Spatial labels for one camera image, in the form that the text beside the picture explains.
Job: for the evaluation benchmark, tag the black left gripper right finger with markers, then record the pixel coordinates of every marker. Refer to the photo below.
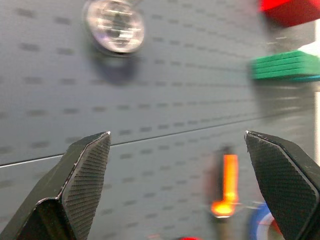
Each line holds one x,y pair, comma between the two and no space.
282,187

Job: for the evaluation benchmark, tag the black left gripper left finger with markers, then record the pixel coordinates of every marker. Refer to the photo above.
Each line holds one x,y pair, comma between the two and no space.
75,187

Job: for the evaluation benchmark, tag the blue tape roll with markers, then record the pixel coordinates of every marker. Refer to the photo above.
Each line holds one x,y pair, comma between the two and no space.
252,225

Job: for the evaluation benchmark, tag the orange and black pliers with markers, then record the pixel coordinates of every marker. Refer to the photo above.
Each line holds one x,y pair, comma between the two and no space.
230,175

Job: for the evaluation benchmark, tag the grey perforated pegboard wall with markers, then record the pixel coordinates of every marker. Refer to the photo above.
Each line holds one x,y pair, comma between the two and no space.
175,100

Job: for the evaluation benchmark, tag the green plastic bin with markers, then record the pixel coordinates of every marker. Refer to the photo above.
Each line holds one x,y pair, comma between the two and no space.
275,66

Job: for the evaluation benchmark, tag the silver round bearing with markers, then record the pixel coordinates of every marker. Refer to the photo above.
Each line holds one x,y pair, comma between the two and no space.
115,30

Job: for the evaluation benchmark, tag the red plastic bin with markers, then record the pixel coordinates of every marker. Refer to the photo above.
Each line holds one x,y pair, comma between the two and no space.
290,12

